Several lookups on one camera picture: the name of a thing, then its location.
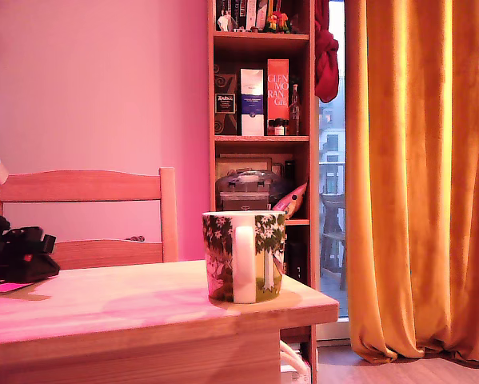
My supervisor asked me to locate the wooden picture frame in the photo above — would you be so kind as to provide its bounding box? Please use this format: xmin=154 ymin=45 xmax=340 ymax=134
xmin=215 ymin=153 xmax=294 ymax=189

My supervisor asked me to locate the colourful figurine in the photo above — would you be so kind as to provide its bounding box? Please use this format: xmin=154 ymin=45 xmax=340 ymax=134
xmin=261 ymin=10 xmax=292 ymax=34

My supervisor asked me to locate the white figurine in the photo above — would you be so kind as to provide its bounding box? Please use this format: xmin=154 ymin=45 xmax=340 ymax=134
xmin=216 ymin=10 xmax=239 ymax=33

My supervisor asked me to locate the clear glass bottle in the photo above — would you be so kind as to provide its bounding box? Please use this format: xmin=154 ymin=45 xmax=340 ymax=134
xmin=288 ymin=82 xmax=302 ymax=136

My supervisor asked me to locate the tree print ceramic mug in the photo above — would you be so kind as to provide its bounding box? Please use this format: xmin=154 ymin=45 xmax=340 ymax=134
xmin=201 ymin=210 xmax=287 ymax=305

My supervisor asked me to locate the pink soft toy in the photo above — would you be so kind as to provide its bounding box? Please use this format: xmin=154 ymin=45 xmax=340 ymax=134
xmin=270 ymin=182 xmax=308 ymax=221

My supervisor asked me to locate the tall wooden bookshelf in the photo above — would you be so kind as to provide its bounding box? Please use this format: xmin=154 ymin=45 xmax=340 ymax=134
xmin=206 ymin=0 xmax=318 ymax=373

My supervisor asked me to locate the white book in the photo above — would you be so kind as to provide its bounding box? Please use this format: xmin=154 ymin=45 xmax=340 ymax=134
xmin=246 ymin=0 xmax=258 ymax=31

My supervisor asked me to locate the white cable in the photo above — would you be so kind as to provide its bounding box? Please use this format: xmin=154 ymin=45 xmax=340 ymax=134
xmin=278 ymin=339 xmax=309 ymax=375

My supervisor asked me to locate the wooden chair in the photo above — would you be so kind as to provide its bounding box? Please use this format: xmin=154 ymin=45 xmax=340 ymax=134
xmin=0 ymin=166 xmax=179 ymax=273

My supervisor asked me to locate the wooden balcony stool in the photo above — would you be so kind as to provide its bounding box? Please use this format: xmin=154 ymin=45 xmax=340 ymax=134
xmin=320 ymin=193 xmax=347 ymax=291

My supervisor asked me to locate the white power strip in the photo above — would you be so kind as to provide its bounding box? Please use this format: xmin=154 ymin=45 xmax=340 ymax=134
xmin=280 ymin=370 xmax=313 ymax=384

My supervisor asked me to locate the orange curtain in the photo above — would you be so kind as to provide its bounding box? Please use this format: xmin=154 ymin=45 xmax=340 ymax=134
xmin=345 ymin=0 xmax=479 ymax=367

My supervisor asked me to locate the dark swirl pattern box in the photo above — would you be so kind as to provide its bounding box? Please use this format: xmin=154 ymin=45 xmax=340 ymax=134
xmin=214 ymin=63 xmax=238 ymax=137

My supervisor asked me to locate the red hanging cloth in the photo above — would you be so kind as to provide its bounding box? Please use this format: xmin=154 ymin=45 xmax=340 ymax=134
xmin=313 ymin=0 xmax=339 ymax=104

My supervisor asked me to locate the black box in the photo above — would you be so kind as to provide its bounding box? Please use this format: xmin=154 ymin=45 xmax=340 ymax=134
xmin=286 ymin=239 xmax=308 ymax=283

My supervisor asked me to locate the white and blue box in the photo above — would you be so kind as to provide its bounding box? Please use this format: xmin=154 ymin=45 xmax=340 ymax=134
xmin=239 ymin=68 xmax=265 ymax=137

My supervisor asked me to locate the tall red whisky box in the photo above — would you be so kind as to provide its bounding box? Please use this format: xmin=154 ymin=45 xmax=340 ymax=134
xmin=266 ymin=58 xmax=290 ymax=136

